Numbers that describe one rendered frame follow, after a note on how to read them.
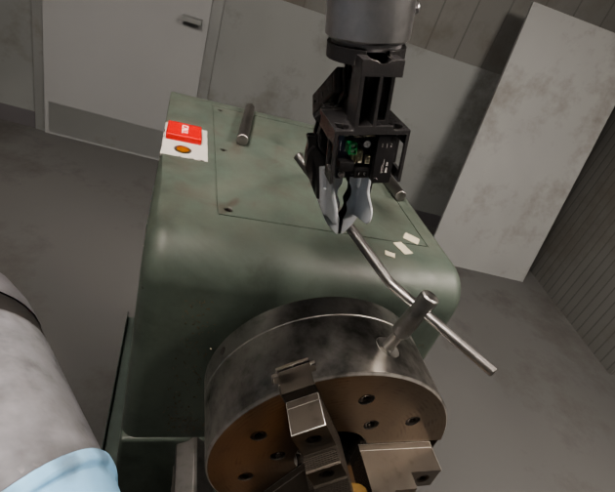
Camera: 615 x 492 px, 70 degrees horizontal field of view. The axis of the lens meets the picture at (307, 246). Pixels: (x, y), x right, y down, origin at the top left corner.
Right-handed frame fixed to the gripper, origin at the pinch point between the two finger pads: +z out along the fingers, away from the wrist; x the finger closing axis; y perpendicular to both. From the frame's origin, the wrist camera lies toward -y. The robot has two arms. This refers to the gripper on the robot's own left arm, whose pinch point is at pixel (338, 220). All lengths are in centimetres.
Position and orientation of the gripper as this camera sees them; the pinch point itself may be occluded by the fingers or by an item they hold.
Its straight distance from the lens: 52.7
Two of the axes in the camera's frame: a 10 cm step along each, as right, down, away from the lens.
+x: 9.8, -0.6, 1.9
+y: 1.9, 5.8, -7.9
